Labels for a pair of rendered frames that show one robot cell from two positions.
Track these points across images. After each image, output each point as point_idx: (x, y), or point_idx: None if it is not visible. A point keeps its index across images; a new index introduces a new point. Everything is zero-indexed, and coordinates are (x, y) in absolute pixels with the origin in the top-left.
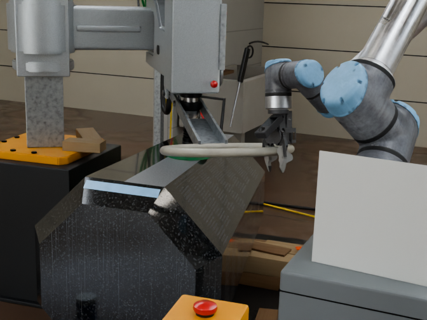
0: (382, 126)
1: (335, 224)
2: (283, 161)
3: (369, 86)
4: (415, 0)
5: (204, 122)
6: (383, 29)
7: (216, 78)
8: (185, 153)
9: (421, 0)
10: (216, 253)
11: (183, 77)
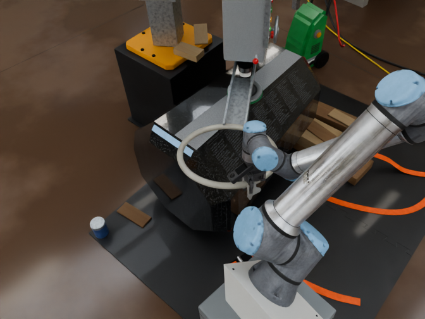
0: (277, 262)
1: (234, 299)
2: (249, 195)
3: (262, 246)
4: (341, 169)
5: (248, 84)
6: (300, 188)
7: (261, 52)
8: (182, 170)
9: (349, 168)
10: (226, 197)
11: (233, 50)
